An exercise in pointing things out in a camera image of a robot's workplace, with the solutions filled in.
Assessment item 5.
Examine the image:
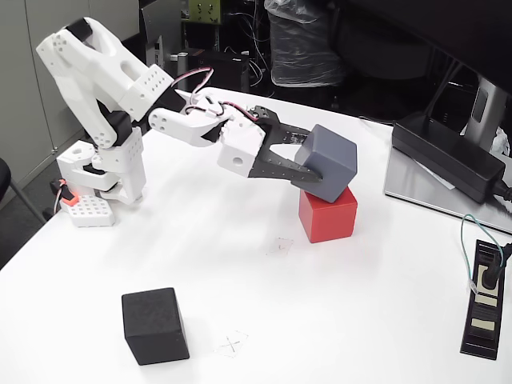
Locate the grey cube block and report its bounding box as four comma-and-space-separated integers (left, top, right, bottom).
294, 123, 358, 204

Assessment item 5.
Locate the red cube block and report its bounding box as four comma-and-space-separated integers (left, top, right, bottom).
298, 186, 358, 244

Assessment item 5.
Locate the black cube block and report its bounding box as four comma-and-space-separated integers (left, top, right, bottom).
121, 286, 191, 366

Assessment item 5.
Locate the clear tape mark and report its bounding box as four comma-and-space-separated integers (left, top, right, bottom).
266, 236, 295, 256

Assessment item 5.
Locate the black box with red strip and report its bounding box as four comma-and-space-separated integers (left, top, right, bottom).
187, 47, 251, 95

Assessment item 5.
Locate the plastic-wrapped black object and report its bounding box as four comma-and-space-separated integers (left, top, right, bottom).
263, 0, 347, 87

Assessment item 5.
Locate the silver upright device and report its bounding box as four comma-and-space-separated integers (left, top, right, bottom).
170, 51, 189, 87

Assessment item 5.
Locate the silver monitor stand base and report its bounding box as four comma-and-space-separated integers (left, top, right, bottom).
383, 147, 512, 235

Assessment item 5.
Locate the green box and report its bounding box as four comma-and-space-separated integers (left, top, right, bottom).
187, 0, 222, 25

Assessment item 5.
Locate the black power adapter brick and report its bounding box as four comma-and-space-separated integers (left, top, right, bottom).
390, 115, 506, 204

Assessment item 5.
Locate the orange connector clamp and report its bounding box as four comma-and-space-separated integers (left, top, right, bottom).
50, 179, 78, 207

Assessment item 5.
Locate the silver monitor stand neck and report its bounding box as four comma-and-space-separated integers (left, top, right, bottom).
463, 75, 510, 149

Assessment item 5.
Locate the black monitor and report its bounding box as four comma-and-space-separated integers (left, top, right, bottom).
338, 0, 512, 99

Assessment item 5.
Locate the crumpled white plastic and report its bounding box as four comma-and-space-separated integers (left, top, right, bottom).
491, 126, 512, 157

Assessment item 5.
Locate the black power plug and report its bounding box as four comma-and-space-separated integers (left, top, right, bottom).
478, 243, 512, 291

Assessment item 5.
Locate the black chair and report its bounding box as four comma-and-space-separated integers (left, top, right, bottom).
0, 157, 49, 225

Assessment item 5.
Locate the black power strip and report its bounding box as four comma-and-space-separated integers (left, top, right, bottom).
458, 238, 510, 360

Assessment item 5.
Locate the red white black servo cable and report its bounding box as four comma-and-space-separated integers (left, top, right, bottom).
171, 66, 261, 121

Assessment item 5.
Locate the thin green cable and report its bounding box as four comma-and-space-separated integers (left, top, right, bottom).
459, 214, 506, 295

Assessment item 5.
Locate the black adapter power cord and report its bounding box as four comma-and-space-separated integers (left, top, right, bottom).
494, 178, 512, 207

